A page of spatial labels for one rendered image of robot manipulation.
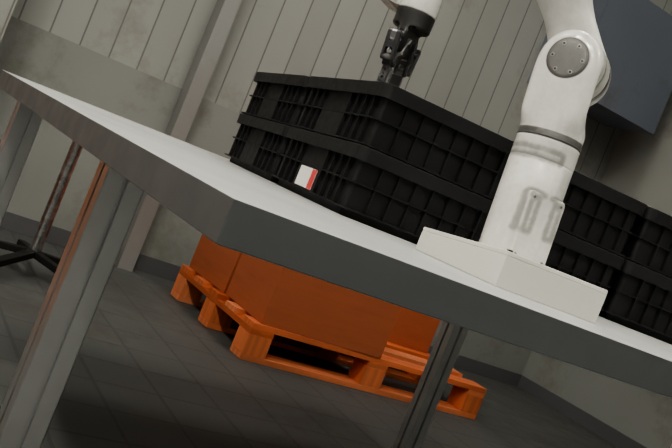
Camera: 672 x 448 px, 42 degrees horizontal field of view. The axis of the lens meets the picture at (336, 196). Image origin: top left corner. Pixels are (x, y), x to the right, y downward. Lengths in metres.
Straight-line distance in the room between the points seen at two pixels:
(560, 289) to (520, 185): 0.16
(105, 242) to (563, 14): 0.74
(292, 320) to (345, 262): 2.67
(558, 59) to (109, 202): 0.66
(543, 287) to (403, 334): 3.15
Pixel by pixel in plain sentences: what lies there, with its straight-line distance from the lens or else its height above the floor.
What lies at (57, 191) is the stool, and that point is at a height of 0.34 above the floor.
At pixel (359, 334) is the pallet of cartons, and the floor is 0.22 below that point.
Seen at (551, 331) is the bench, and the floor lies 0.69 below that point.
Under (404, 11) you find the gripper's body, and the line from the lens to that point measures 1.68.
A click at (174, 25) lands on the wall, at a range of 4.29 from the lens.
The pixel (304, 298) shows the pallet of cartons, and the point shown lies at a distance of 3.42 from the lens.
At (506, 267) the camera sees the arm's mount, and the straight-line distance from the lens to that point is 1.10.
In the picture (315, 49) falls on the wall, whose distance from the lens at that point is 4.56.
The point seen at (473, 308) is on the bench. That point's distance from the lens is 0.86.
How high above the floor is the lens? 0.74
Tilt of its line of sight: 1 degrees down
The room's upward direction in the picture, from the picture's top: 22 degrees clockwise
